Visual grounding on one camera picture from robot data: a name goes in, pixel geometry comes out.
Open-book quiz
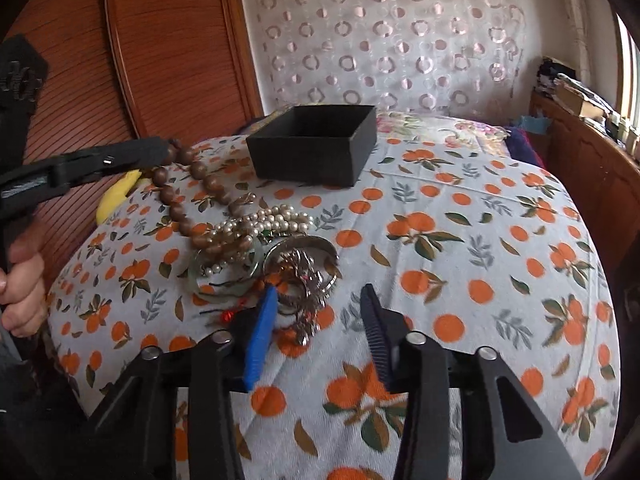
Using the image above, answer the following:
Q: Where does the cream pearl necklace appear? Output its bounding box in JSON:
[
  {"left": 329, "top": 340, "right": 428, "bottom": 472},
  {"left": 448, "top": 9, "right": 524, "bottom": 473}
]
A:
[{"left": 199, "top": 202, "right": 317, "bottom": 279}]

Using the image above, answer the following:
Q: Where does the silver bangle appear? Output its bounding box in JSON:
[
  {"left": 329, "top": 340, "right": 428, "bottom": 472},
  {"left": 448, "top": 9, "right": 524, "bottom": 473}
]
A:
[{"left": 262, "top": 235, "right": 340, "bottom": 299}]

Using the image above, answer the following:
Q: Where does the clutter pile on cabinet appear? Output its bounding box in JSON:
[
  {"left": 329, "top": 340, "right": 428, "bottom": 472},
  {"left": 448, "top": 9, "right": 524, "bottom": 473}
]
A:
[{"left": 537, "top": 56, "right": 639, "bottom": 162}]

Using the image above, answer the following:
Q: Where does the orange print bed sheet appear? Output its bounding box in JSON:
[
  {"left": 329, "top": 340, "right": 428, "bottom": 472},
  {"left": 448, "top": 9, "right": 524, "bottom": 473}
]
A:
[{"left": 49, "top": 135, "right": 620, "bottom": 479}]

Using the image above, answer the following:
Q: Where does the wooden side cabinet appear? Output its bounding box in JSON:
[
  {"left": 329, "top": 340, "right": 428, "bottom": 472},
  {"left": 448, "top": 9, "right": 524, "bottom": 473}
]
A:
[{"left": 528, "top": 90, "right": 640, "bottom": 281}]

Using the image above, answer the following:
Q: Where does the person's left hand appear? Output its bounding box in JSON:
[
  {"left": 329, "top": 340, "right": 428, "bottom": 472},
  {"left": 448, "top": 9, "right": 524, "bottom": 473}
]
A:
[{"left": 1, "top": 220, "right": 49, "bottom": 338}]

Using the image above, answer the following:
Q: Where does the black jewelry box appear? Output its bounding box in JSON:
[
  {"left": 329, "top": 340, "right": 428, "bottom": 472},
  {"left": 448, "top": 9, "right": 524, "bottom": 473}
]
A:
[{"left": 246, "top": 105, "right": 378, "bottom": 188}]

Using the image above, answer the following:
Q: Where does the silver charm chain jewelry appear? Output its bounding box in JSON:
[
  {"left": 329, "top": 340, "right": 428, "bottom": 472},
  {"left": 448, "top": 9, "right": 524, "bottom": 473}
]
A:
[{"left": 278, "top": 276, "right": 329, "bottom": 347}]

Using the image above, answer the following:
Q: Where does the teal cloth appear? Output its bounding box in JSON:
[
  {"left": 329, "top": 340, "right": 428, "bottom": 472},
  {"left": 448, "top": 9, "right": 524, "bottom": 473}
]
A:
[{"left": 518, "top": 115, "right": 552, "bottom": 136}]

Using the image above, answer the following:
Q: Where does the dark blue blanket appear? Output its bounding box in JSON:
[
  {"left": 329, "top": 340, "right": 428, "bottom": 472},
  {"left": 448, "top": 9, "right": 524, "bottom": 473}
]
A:
[{"left": 504, "top": 126, "right": 544, "bottom": 168}]

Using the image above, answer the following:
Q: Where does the pink circle pattern curtain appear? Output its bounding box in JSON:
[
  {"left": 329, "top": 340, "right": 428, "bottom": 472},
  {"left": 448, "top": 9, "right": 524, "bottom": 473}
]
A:
[{"left": 243, "top": 0, "right": 526, "bottom": 122}]

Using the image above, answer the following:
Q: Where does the yellow plush toy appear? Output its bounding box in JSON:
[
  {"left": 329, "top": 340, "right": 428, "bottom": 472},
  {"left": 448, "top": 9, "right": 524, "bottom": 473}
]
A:
[{"left": 96, "top": 170, "right": 142, "bottom": 226}]

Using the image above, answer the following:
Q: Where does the brown wooden bead necklace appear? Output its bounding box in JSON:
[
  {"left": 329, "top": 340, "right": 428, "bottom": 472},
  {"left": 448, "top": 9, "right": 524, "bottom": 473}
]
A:
[{"left": 150, "top": 138, "right": 257, "bottom": 261}]

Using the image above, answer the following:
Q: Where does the wooden wardrobe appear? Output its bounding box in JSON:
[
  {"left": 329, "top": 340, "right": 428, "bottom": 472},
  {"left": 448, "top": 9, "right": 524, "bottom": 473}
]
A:
[{"left": 0, "top": 0, "right": 265, "bottom": 281}]

